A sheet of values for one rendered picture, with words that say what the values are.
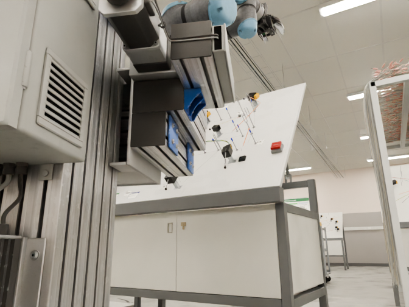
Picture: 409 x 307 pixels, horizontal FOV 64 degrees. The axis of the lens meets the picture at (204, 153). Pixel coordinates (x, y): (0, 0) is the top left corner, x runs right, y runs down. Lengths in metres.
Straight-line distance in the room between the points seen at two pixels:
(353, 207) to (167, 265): 11.25
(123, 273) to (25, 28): 1.65
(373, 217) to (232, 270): 11.23
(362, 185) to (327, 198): 1.28
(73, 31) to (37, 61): 0.14
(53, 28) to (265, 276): 1.26
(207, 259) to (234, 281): 0.17
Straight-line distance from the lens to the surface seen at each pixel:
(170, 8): 1.18
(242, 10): 1.40
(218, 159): 1.87
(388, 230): 1.84
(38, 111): 0.55
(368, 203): 12.74
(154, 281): 1.88
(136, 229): 1.97
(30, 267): 0.68
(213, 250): 1.66
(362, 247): 12.67
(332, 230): 10.54
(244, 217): 1.58
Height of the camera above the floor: 0.61
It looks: 16 degrees up
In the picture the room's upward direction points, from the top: 1 degrees counter-clockwise
